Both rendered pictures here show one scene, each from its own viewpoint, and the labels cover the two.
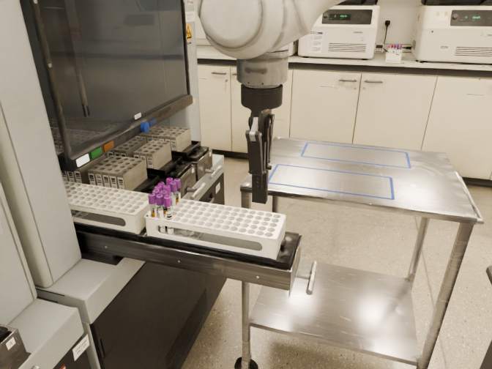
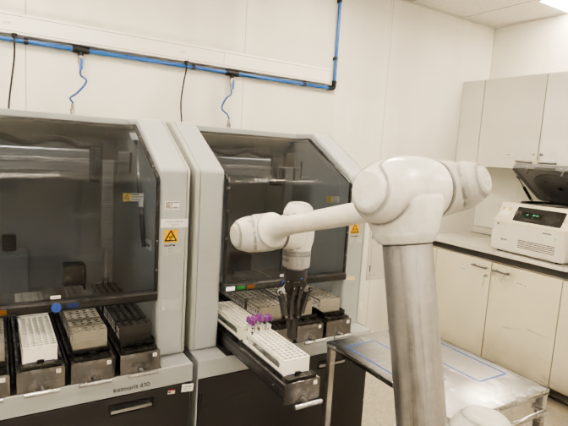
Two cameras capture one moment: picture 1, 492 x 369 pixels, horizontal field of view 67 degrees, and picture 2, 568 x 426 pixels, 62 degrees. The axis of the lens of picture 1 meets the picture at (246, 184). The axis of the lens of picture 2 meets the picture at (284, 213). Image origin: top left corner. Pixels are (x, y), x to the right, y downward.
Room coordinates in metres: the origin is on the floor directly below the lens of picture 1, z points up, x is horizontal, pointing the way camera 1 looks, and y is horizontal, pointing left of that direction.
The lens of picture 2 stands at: (-0.49, -0.98, 1.52)
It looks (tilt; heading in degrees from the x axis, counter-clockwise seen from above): 7 degrees down; 41
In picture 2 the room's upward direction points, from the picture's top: 4 degrees clockwise
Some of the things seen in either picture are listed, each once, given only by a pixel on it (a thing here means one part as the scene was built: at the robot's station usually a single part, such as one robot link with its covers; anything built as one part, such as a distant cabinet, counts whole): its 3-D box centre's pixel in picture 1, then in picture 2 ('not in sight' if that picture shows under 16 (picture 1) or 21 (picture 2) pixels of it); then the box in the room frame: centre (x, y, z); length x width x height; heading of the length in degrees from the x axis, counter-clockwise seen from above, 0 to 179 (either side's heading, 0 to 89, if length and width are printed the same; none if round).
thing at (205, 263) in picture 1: (162, 237); (255, 350); (0.73, 0.20, 0.78); 0.73 x 0.14 x 0.09; 73
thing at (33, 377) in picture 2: not in sight; (33, 340); (0.17, 0.79, 0.78); 0.73 x 0.14 x 0.09; 73
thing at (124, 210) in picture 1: (94, 206); (235, 319); (0.79, 0.37, 0.83); 0.30 x 0.10 x 0.06; 73
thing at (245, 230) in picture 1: (215, 228); (274, 350); (0.69, 0.07, 0.83); 0.30 x 0.10 x 0.06; 73
